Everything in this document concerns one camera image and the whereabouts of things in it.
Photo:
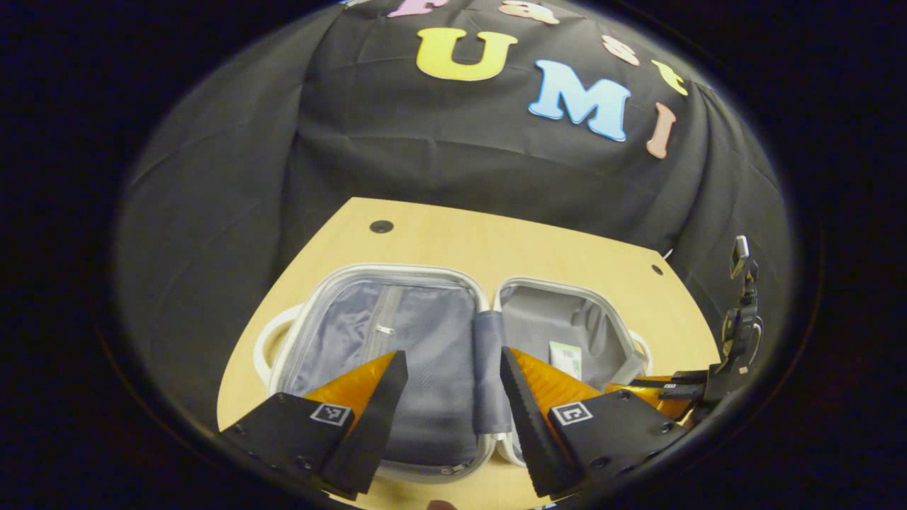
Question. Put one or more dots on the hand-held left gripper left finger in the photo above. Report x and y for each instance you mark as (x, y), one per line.
(379, 425)

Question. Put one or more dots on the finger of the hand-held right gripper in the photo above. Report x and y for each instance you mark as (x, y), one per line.
(669, 405)
(684, 379)

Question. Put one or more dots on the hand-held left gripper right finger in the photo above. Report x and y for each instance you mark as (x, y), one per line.
(531, 432)

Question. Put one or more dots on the green and white packet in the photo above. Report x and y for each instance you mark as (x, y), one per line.
(567, 360)

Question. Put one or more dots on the white suitcase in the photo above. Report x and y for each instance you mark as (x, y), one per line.
(425, 333)

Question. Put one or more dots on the round black table grommet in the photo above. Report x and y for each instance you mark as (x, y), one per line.
(381, 227)

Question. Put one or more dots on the black backdrop cloth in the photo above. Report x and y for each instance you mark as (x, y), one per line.
(460, 163)

